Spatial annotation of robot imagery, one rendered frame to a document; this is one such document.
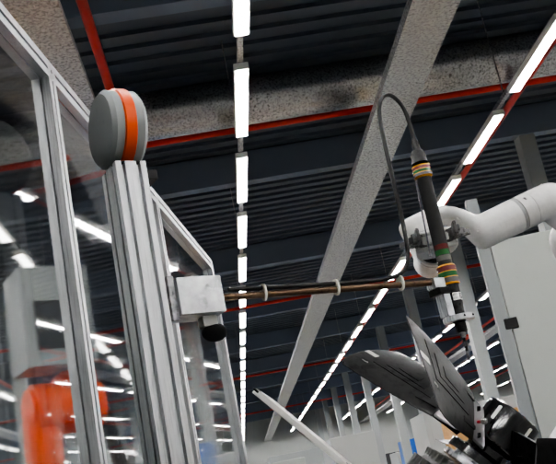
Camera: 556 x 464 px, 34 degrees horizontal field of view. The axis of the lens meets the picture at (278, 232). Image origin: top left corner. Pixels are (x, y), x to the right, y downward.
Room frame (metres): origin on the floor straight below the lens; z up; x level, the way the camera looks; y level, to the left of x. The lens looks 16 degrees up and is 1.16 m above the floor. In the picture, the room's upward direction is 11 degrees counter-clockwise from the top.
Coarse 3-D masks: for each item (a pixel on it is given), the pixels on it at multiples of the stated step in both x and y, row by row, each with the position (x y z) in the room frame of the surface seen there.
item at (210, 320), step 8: (200, 320) 1.68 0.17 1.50; (208, 320) 1.67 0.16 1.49; (216, 320) 1.68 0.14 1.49; (200, 328) 1.68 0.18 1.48; (208, 328) 1.67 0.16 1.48; (216, 328) 1.67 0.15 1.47; (224, 328) 1.68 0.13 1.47; (208, 336) 1.67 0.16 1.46; (216, 336) 1.67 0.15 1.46; (224, 336) 1.69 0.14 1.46
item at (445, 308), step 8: (432, 280) 1.96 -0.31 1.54; (440, 280) 1.96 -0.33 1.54; (432, 288) 1.97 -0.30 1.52; (440, 288) 1.95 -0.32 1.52; (448, 288) 1.97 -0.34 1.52; (432, 296) 1.98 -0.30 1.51; (440, 296) 1.97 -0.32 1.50; (448, 296) 1.97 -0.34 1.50; (440, 304) 1.98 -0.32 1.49; (448, 304) 1.97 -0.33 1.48; (440, 312) 1.98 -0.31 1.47; (448, 312) 1.96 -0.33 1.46; (464, 312) 1.96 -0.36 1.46; (472, 312) 1.98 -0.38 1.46; (448, 320) 1.97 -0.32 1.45; (456, 320) 1.98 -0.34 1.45
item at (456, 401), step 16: (416, 336) 1.66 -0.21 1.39; (432, 352) 1.69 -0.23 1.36; (432, 368) 1.64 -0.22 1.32; (448, 368) 1.74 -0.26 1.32; (432, 384) 1.60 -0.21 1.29; (448, 384) 1.70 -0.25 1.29; (464, 384) 1.79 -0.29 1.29; (448, 400) 1.68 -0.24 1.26; (464, 400) 1.76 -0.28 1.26; (448, 416) 1.65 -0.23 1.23; (464, 416) 1.74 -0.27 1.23; (464, 432) 1.74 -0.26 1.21
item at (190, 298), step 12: (168, 276) 1.63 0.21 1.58; (204, 276) 1.65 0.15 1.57; (216, 276) 1.66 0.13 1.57; (168, 288) 1.62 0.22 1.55; (180, 288) 1.62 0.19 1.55; (192, 288) 1.63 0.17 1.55; (204, 288) 1.65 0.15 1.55; (216, 288) 1.66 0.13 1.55; (168, 300) 1.63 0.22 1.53; (180, 300) 1.62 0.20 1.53; (192, 300) 1.63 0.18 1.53; (204, 300) 1.65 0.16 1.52; (216, 300) 1.66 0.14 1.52; (180, 312) 1.62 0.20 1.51; (192, 312) 1.63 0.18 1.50; (204, 312) 1.64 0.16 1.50; (216, 312) 1.66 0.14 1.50
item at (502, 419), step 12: (492, 408) 1.86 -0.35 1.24; (504, 408) 1.85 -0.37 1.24; (492, 420) 1.85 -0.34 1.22; (504, 420) 1.84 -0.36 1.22; (516, 420) 1.84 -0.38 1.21; (528, 420) 1.85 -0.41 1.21; (492, 432) 1.84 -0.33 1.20; (504, 432) 1.84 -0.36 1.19; (456, 444) 1.86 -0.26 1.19; (468, 444) 1.85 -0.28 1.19; (492, 444) 1.85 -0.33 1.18; (504, 444) 1.84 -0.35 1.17; (468, 456) 1.85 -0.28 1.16; (480, 456) 1.83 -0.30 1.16; (492, 456) 1.86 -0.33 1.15; (504, 456) 1.86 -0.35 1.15
